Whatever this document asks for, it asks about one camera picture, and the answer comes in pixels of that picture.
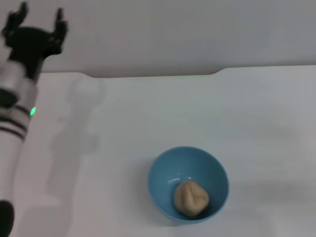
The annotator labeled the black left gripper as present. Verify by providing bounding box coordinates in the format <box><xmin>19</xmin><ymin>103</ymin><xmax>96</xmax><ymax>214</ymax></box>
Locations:
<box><xmin>1</xmin><ymin>1</ymin><xmax>69</xmax><ymax>80</ymax></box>

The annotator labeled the blue bowl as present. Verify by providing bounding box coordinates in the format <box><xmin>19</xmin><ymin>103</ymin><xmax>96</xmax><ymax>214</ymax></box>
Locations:
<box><xmin>147</xmin><ymin>145</ymin><xmax>230</xmax><ymax>226</ymax></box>

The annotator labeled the beige egg yolk pastry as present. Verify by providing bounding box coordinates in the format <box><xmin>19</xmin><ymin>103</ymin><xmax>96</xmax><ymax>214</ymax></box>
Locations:
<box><xmin>173</xmin><ymin>180</ymin><xmax>210</xmax><ymax>218</ymax></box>

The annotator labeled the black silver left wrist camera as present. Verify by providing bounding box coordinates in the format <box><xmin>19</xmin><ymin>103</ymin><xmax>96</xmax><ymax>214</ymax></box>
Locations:
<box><xmin>0</xmin><ymin>89</ymin><xmax>17</xmax><ymax>110</ymax></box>

